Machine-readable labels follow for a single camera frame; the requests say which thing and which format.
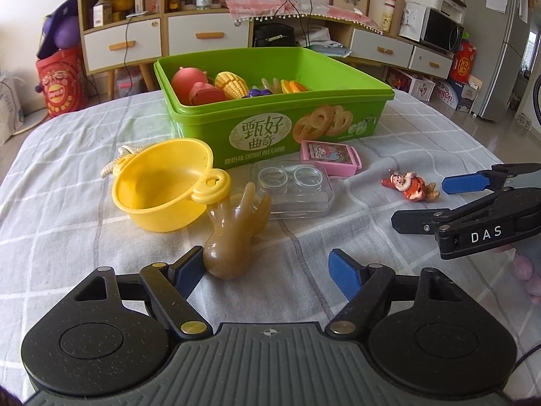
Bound yellow toy pot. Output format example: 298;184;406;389
112;137;232;233

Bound grey checked cloth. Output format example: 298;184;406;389
0;89;541;390

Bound red printed bag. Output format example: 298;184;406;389
36;46;89;119

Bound green plastic cookie box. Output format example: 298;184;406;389
153;47;396;169

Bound small pink toy box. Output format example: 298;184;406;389
300;139;364;177

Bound grey refrigerator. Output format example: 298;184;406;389
463;0;533;121

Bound white paper bag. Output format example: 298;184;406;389
0;72;24;136

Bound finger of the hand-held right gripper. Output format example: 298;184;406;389
391;188;541;234
442;163;541;195

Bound tall wooden cabinet white drawers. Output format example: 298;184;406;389
77;0;254;94

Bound toy corn cob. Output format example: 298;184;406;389
214;72;248;100

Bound small red figurine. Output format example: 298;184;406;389
381;170;440;202

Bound white printed carton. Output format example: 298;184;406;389
386;68;436;102

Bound pink toy pig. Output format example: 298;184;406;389
171;66;228;106

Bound purple plush toy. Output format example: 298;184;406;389
36;0;81;60

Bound low wooden cabinet white drawers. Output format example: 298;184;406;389
249;13;455;81

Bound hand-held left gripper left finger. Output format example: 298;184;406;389
70;245;214;340

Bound clear contact lens case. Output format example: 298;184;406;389
249;163;336;221

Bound red gift box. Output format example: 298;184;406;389
448;40;476;85

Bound black bag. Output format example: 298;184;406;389
254;23;297;48

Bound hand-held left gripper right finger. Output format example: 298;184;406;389
327;249;459;336

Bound large brown toy hand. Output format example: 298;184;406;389
203;182;272;280

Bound white starfish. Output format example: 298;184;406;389
101;144;146;178

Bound pink tasselled cloth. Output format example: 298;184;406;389
222;0;383;35

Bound black microwave oven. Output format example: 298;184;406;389
418;6;466;53

